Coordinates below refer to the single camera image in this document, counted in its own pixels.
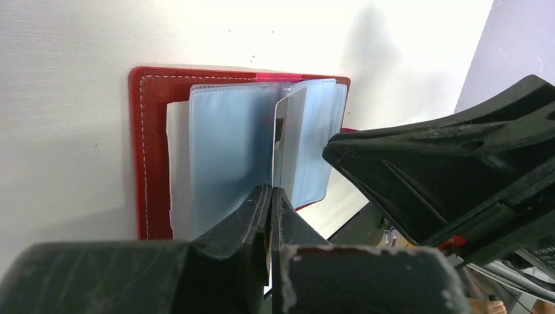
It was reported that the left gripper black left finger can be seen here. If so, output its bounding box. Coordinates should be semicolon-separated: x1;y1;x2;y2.
1;185;272;313

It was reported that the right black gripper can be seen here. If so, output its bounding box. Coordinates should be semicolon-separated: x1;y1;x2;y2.
323;75;554;267

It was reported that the black VIP credit card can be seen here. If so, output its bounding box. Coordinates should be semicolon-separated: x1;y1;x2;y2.
272;87;307;189

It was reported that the red leather card holder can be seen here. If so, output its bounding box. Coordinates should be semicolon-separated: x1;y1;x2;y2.
128;65;359;241

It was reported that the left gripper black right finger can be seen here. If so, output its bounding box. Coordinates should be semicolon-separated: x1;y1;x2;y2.
270;188;471;313

